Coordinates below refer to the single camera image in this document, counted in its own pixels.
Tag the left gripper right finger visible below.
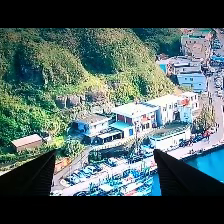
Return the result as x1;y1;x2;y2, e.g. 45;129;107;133
152;148;224;197

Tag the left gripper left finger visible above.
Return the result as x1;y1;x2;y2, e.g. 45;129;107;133
0;149;57;197

